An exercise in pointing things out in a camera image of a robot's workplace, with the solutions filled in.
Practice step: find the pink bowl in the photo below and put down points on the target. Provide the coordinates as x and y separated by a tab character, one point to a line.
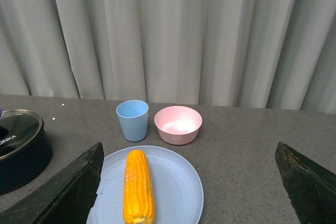
178	125

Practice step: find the light blue cup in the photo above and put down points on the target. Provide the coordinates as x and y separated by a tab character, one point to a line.
133	118

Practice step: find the light blue plate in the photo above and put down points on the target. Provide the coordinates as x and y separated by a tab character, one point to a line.
178	190

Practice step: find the white curtain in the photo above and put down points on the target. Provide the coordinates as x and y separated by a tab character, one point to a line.
276	54

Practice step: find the glass pot lid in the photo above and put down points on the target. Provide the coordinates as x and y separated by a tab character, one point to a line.
18	129

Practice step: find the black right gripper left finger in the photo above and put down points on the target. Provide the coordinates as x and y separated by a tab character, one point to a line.
65	198

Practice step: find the yellow corn cob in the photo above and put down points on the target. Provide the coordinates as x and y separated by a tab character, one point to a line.
138	192

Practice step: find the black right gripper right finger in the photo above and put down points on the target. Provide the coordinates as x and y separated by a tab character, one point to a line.
310	187

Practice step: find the dark blue saucepan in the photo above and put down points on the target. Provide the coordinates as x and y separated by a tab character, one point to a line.
25	165

